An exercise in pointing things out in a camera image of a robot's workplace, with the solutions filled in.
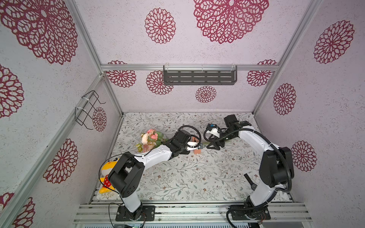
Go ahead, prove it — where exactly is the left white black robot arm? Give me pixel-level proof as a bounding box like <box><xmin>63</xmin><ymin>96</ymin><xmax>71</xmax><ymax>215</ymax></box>
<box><xmin>99</xmin><ymin>129</ymin><xmax>200</xmax><ymax>214</ymax></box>

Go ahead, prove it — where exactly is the yellow plush toy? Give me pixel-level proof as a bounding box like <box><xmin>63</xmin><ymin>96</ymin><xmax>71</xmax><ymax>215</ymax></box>
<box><xmin>99</xmin><ymin>161</ymin><xmax>117</xmax><ymax>194</ymax></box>

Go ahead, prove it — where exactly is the pink flower bouquet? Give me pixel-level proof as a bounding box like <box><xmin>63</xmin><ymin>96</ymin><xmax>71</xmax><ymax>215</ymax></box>
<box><xmin>135</xmin><ymin>129</ymin><xmax>229</xmax><ymax>154</ymax></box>

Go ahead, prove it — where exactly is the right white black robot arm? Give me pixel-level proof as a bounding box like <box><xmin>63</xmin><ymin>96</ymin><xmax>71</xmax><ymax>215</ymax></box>
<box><xmin>203</xmin><ymin>115</ymin><xmax>294</xmax><ymax>225</ymax></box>

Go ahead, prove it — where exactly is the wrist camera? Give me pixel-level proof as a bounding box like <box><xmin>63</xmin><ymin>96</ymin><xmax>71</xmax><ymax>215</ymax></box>
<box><xmin>187</xmin><ymin>142</ymin><xmax>201</xmax><ymax>150</ymax></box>
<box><xmin>206</xmin><ymin>123</ymin><xmax>220</xmax><ymax>138</ymax></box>

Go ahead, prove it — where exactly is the black wire wall rack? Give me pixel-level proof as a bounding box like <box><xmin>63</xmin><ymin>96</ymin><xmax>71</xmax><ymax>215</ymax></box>
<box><xmin>74</xmin><ymin>90</ymin><xmax>105</xmax><ymax>130</ymax></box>

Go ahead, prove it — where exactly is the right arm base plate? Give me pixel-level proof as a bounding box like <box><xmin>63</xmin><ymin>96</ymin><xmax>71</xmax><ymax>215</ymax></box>
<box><xmin>229</xmin><ymin>205</ymin><xmax>271</xmax><ymax>220</ymax></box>

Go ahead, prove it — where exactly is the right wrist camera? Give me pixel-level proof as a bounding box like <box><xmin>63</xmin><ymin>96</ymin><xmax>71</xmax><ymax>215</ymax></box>
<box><xmin>206</xmin><ymin>123</ymin><xmax>220</xmax><ymax>138</ymax></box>

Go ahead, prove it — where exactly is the dark grey wall shelf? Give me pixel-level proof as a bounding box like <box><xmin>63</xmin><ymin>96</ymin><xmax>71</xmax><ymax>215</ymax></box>
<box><xmin>163</xmin><ymin>66</ymin><xmax>237</xmax><ymax>86</ymax></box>

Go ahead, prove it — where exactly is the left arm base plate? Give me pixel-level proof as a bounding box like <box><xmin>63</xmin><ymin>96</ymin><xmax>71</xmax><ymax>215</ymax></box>
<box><xmin>116</xmin><ymin>205</ymin><xmax>156</xmax><ymax>222</ymax></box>

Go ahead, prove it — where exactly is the aluminium rail frame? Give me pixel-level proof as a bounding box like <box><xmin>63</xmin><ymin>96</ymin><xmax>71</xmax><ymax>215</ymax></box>
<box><xmin>72</xmin><ymin>202</ymin><xmax>314</xmax><ymax>228</ymax></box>

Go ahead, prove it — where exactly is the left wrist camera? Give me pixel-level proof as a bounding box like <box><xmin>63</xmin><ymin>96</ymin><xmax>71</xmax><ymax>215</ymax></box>
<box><xmin>187</xmin><ymin>142</ymin><xmax>201</xmax><ymax>150</ymax></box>

